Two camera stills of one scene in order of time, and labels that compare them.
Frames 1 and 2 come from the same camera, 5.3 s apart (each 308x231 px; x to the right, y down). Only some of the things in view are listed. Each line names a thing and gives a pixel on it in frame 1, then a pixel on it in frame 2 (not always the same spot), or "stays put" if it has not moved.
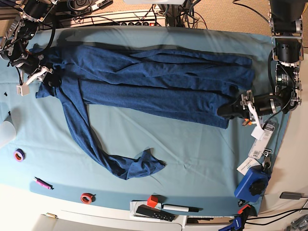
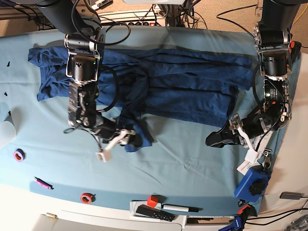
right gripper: [258, 106] -> [248, 129]
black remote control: [152, 211] stays put
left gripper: [30, 64] -> [109, 130]
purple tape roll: [19, 155] stays put
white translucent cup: [7, 133] stays put
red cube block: [152, 200] stays put
